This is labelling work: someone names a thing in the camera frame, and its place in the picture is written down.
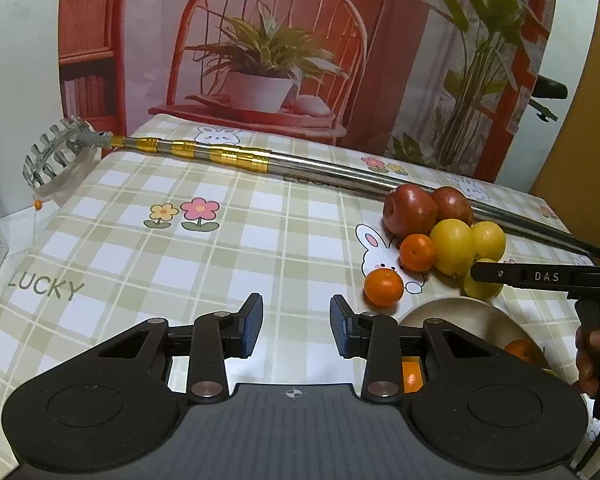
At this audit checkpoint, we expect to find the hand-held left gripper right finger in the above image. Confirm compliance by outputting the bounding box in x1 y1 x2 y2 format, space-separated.
330 295 511 405

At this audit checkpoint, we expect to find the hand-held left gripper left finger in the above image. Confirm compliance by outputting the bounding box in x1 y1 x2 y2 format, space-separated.
80 293 264 405

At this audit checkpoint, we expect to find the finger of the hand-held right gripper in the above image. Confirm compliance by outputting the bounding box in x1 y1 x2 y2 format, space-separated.
470 259 520 292

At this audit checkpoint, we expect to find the large yellow citrus fruit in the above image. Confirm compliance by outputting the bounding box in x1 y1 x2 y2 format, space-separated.
429 218 477 278
471 220 507 262

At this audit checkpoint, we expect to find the beige round plate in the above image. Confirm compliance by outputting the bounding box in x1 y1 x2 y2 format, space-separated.
396 296 561 386

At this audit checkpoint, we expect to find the small orange mandarin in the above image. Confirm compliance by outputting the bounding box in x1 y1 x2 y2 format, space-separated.
363 268 405 308
398 233 437 273
504 339 546 365

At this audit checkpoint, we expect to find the person's right hand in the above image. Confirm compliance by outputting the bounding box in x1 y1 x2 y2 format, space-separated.
575 329 600 396

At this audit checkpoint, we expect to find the red apple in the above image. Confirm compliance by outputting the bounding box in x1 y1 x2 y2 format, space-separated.
382 184 439 237
431 186 475 226

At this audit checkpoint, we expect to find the checkered bunny tablecloth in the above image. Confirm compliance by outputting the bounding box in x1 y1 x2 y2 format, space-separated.
0 114 600 411

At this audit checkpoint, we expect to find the wooden panel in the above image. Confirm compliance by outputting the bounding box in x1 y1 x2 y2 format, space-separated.
527 0 600 211

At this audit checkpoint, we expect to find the telescopic metal rake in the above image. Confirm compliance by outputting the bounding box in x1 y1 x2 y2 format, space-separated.
24 117 600 264

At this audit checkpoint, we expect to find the black saddle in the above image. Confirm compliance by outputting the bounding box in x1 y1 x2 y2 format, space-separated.
529 76 570 123

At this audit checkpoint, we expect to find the printed room backdrop cloth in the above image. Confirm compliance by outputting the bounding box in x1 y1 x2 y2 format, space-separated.
57 0 564 184

